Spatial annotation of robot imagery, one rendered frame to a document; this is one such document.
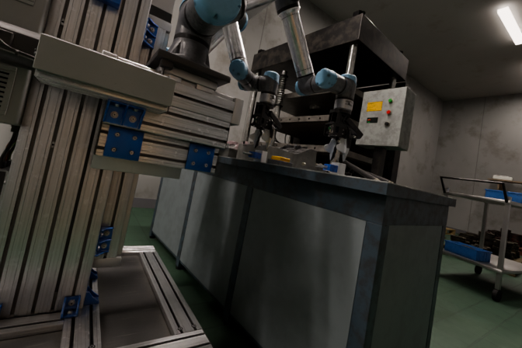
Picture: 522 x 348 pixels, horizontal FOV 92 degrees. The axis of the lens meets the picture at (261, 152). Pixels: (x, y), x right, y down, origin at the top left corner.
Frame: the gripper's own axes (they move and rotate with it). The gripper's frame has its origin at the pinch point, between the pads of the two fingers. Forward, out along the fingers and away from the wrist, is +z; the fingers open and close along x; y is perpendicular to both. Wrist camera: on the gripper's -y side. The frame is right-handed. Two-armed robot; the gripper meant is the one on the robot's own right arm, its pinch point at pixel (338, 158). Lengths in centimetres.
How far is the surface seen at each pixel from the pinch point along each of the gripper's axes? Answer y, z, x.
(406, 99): -71, -51, -30
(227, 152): 34, 5, -55
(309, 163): -10.2, 2.2, -36.7
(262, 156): 25.5, 4.6, -21.9
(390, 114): -66, -41, -38
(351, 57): -46, -82, -61
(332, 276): 9.4, 40.9, 18.1
